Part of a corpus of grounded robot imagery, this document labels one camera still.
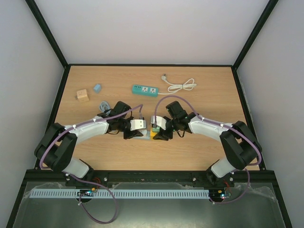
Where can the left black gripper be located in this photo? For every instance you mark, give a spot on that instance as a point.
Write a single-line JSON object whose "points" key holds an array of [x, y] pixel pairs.
{"points": [[134, 133]]}

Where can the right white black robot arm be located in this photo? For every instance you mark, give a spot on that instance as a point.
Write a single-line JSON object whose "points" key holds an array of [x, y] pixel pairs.
{"points": [[240, 145]]}

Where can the teal power strip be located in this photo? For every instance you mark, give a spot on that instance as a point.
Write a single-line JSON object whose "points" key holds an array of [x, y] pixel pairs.
{"points": [[145, 90]]}

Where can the green charger plug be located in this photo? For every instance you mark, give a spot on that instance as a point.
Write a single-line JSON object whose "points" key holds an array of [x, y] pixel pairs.
{"points": [[155, 129]]}

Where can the light blue charger plug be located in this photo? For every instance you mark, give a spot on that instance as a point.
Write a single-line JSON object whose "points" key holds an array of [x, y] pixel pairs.
{"points": [[97, 88]]}

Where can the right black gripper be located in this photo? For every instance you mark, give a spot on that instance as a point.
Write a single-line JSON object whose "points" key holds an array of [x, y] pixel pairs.
{"points": [[166, 131]]}

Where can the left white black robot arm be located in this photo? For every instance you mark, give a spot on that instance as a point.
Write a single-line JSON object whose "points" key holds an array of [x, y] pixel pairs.
{"points": [[56, 148]]}

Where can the orange dragon cube adapter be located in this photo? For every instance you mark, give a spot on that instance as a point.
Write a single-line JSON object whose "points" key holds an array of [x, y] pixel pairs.
{"points": [[82, 95]]}

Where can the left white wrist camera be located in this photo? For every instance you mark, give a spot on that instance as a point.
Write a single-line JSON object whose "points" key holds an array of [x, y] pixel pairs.
{"points": [[137, 124]]}

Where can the light blue power strip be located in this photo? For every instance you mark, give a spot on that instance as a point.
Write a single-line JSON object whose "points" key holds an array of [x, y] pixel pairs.
{"points": [[145, 135]]}

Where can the light blue slotted cable duct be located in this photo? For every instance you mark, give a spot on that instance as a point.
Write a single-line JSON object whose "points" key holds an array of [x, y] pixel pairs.
{"points": [[119, 194]]}

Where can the yellow cube adapter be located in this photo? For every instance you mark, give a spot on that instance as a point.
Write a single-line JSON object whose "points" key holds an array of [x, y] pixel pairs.
{"points": [[152, 134]]}

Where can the black aluminium frame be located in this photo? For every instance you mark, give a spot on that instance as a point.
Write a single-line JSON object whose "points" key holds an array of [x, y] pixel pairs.
{"points": [[261, 176]]}

